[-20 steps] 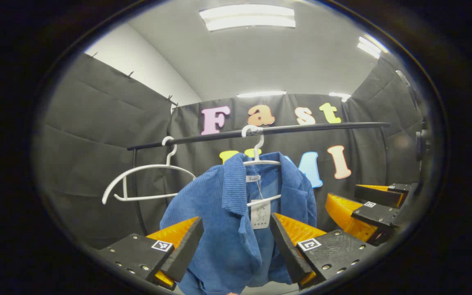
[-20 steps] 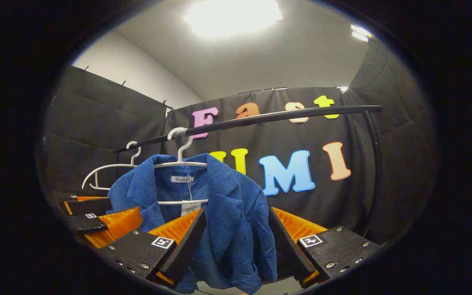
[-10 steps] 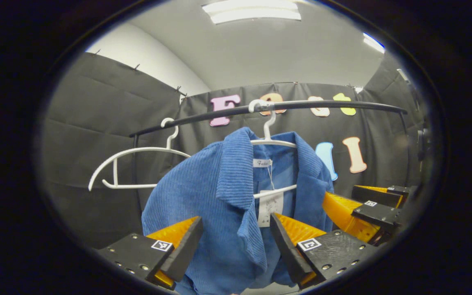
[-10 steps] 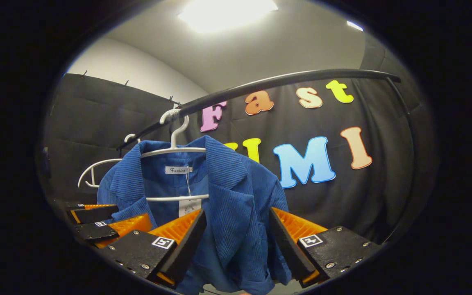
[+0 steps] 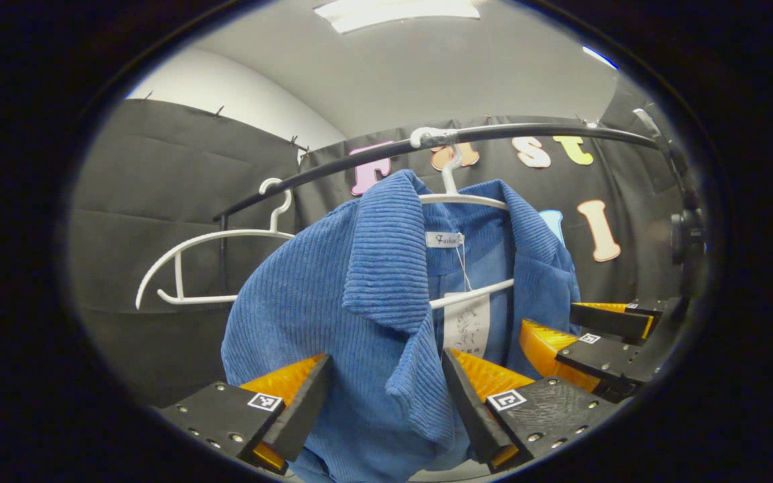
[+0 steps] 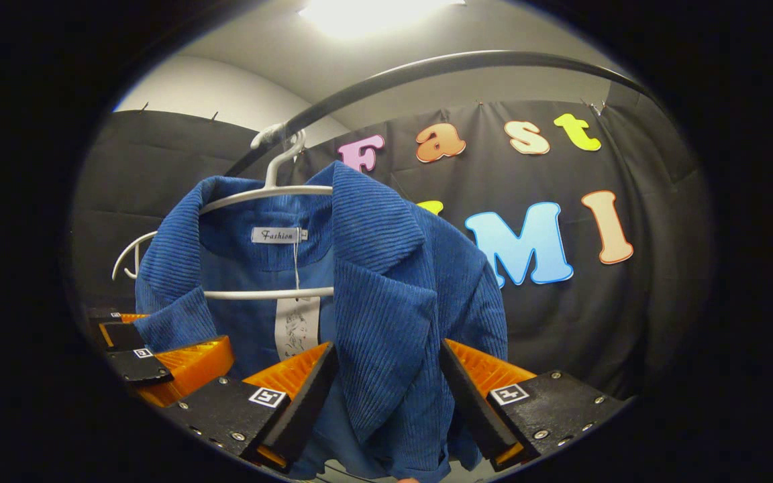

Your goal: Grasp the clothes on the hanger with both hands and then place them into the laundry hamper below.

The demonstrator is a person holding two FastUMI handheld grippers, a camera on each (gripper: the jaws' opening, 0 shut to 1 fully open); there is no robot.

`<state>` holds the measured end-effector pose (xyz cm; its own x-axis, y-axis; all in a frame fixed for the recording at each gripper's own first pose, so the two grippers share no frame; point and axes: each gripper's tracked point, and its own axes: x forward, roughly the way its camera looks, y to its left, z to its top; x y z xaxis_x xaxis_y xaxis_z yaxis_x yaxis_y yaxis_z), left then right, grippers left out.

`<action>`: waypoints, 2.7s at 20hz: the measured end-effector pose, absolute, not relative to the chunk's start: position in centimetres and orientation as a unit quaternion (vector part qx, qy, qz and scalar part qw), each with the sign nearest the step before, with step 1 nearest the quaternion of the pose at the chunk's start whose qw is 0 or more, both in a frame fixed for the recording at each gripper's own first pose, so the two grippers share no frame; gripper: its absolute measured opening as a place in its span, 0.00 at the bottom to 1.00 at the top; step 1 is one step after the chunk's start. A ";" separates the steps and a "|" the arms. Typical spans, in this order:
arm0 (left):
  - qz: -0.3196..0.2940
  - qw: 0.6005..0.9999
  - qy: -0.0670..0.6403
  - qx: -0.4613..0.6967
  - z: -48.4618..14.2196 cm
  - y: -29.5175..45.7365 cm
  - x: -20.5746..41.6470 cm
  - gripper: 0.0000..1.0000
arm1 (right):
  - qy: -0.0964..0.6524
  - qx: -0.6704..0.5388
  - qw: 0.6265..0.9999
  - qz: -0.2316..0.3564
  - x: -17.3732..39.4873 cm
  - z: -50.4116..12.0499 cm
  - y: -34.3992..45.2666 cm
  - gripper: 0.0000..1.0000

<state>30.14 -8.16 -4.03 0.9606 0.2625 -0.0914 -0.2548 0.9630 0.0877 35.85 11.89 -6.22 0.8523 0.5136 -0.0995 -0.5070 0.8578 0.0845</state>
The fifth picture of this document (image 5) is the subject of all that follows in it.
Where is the white plastic clothes hanger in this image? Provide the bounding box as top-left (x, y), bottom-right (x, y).
top-left (410, 127), bottom-right (516, 311)
top-left (135, 178), bottom-right (297, 309)

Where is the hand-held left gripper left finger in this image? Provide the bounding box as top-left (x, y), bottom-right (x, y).
top-left (157, 353), bottom-right (335, 476)

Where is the blue corduroy jacket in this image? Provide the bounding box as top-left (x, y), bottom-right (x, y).
top-left (221, 169), bottom-right (582, 483)

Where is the black backdrop cloth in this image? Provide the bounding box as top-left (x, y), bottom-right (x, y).
top-left (68, 74), bottom-right (709, 410)

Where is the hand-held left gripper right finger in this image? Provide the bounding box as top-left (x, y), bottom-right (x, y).
top-left (442, 347), bottom-right (620, 474)

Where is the large ceiling light panel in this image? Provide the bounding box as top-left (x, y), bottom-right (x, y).
top-left (313, 0), bottom-right (481, 34)

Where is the black metal clothes rack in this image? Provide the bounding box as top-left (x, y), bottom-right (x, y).
top-left (212, 122), bottom-right (659, 296)

